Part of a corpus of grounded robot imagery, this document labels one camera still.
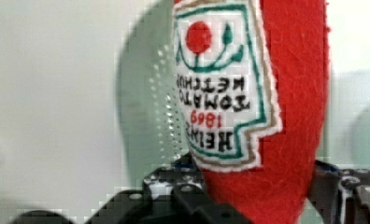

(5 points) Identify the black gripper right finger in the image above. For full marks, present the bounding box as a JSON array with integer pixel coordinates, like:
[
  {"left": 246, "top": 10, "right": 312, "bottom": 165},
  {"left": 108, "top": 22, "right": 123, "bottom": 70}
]
[{"left": 307, "top": 161, "right": 370, "bottom": 224}]

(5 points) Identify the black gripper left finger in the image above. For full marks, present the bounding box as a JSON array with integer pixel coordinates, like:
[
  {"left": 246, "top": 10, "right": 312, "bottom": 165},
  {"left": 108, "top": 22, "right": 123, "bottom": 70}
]
[{"left": 85, "top": 153, "right": 252, "bottom": 224}]

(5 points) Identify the red plush ketchup bottle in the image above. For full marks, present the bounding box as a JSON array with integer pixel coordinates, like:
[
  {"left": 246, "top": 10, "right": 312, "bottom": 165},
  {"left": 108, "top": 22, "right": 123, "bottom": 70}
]
[{"left": 173, "top": 0, "right": 329, "bottom": 224}]

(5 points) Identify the green oval strainer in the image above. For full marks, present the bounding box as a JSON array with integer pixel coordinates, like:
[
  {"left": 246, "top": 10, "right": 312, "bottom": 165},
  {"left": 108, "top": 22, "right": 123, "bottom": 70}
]
[{"left": 116, "top": 0, "right": 188, "bottom": 188}]

